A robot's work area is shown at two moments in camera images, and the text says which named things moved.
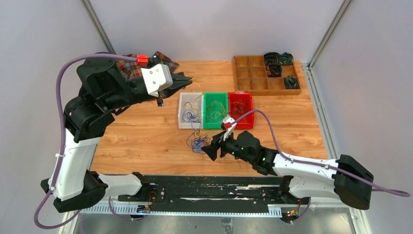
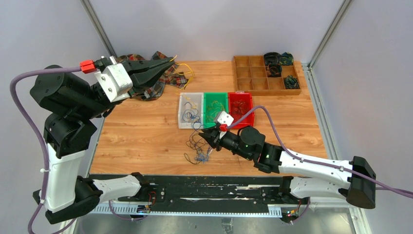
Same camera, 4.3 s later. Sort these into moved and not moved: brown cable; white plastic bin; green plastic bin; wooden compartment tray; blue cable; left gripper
Moved: left gripper
Not moved: white plastic bin; blue cable; wooden compartment tray; green plastic bin; brown cable
